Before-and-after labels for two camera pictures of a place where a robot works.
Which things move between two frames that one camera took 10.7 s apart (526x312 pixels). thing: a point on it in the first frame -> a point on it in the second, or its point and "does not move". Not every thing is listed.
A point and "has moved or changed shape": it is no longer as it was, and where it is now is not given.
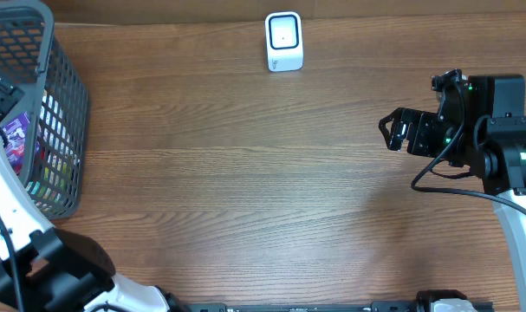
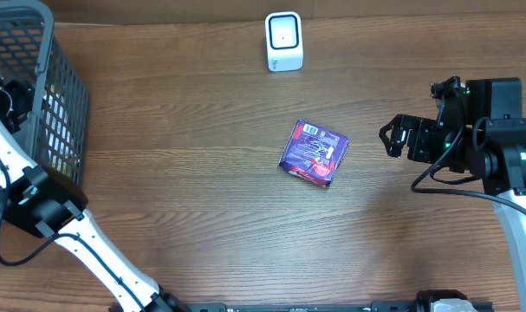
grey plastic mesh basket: (22, 41) does not move
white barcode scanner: (283, 33) does not move
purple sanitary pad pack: (14, 133) has moved or changed shape
